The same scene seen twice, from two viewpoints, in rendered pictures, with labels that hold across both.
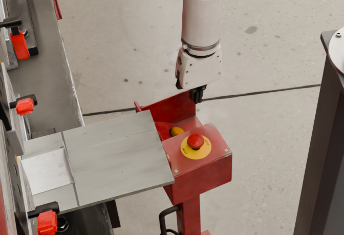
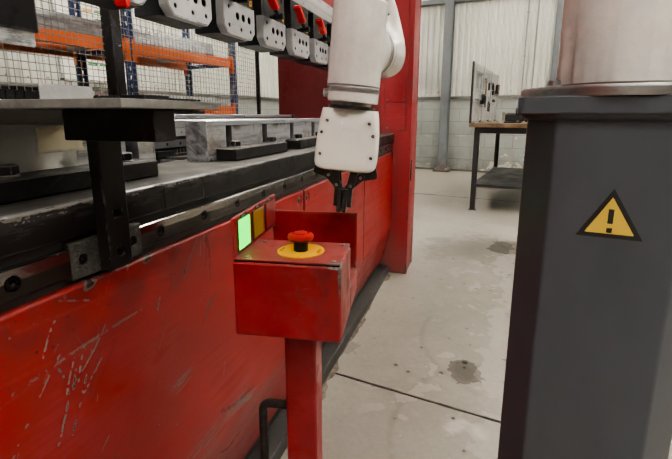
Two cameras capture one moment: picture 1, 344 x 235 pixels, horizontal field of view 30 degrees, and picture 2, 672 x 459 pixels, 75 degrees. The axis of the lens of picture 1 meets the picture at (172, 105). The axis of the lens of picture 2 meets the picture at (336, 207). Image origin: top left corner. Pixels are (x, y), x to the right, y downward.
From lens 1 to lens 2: 115 cm
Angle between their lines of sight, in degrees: 45
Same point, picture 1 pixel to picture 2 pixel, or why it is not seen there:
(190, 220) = (297, 439)
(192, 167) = (270, 259)
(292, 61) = not seen: hidden behind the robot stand
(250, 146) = not seen: outside the picture
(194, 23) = (334, 41)
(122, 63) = (402, 351)
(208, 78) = (351, 158)
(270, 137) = not seen: outside the picture
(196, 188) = (275, 315)
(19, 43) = not seen: outside the picture
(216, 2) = (361, 3)
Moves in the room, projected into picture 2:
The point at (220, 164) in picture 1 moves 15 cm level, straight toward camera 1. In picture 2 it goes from (318, 282) to (234, 322)
